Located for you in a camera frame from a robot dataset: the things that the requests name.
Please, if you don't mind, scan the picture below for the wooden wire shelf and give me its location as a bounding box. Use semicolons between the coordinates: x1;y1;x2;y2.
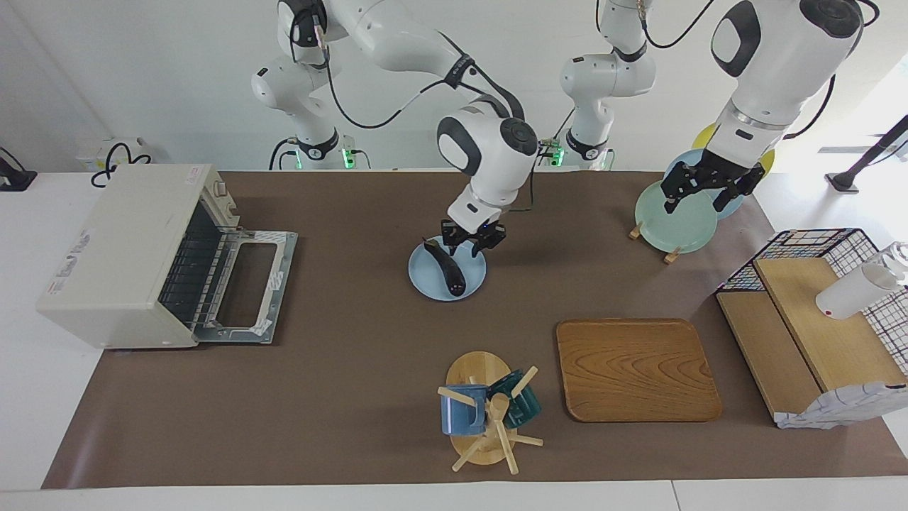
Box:
715;256;908;420

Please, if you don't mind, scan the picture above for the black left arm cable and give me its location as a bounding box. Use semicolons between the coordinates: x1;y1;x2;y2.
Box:
640;0;882;141

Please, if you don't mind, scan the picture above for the wooden plate rack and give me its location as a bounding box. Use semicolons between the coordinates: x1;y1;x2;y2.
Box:
629;221;682;265

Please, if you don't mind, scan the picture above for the cream toaster oven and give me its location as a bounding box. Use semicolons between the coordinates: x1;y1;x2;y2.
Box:
37;164;243;350

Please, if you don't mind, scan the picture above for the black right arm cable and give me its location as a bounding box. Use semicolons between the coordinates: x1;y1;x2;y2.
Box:
309;7;537;214

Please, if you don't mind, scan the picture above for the light green plate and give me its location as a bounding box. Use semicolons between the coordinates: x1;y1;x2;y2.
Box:
633;179;719;255

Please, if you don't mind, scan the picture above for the rectangular wooden tray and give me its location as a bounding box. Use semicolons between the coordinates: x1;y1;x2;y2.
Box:
555;318;724;424

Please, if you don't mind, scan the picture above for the light blue plate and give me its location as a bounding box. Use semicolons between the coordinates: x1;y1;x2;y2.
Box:
663;147;746;221
408;238;489;303

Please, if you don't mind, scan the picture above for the blue mug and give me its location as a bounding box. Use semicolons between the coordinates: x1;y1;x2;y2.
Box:
440;384;491;437

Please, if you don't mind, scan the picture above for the yellow plate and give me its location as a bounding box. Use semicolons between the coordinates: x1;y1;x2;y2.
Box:
691;121;776;175

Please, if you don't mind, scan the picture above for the black table mount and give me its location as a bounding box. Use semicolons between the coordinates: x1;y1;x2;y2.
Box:
0;146;38;193

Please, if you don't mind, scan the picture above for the wooden mug tree stand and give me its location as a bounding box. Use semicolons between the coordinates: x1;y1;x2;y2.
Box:
437;351;546;476

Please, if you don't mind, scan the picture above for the white power strip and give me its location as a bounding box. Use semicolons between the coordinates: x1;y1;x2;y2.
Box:
74;136;154;175

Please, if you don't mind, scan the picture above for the black wire basket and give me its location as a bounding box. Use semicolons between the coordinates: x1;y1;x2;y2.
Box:
714;228;908;371

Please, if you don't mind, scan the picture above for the brown table mat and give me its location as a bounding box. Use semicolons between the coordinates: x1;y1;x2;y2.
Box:
41;170;908;490

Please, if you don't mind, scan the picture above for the black coiled cable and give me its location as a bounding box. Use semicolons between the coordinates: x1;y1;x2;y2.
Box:
90;141;154;189

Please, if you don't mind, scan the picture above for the glass oven door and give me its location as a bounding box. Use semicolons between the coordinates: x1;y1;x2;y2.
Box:
190;227;299;346

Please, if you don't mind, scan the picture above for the white cup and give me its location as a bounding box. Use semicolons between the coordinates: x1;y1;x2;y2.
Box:
815;241;908;321

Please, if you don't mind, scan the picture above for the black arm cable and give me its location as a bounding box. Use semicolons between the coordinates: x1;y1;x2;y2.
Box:
640;0;882;141
309;7;537;214

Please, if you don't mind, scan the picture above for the dark green mug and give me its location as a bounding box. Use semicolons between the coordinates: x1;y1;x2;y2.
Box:
488;369;543;429

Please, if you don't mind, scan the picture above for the black stand leg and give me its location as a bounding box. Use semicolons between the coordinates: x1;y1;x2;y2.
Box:
826;114;908;194

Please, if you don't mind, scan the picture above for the dark purple eggplant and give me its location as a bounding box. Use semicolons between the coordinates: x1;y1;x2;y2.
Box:
423;237;467;297

